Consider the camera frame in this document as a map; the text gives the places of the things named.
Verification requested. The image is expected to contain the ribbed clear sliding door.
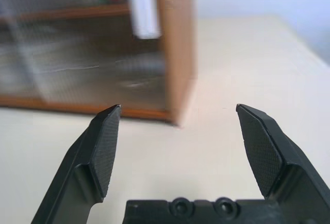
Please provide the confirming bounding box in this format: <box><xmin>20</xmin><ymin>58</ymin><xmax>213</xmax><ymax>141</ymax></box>
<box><xmin>0</xmin><ymin>14</ymin><xmax>50</xmax><ymax>104</ymax></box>
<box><xmin>15</xmin><ymin>0</ymin><xmax>168</xmax><ymax>113</ymax></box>

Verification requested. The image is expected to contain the white box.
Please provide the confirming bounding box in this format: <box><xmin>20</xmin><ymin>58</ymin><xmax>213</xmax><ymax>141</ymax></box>
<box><xmin>124</xmin><ymin>0</ymin><xmax>162</xmax><ymax>40</ymax></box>

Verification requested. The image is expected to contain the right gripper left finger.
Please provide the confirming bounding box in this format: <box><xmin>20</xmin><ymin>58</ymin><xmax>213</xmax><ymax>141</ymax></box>
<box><xmin>30</xmin><ymin>104</ymin><xmax>122</xmax><ymax>224</ymax></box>

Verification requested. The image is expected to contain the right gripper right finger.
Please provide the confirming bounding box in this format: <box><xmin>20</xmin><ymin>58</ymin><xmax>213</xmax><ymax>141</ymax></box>
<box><xmin>236</xmin><ymin>103</ymin><xmax>330</xmax><ymax>224</ymax></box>

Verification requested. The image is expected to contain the wooden cabinet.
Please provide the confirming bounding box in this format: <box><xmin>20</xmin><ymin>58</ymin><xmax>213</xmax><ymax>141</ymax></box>
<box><xmin>0</xmin><ymin>0</ymin><xmax>200</xmax><ymax>130</ymax></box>

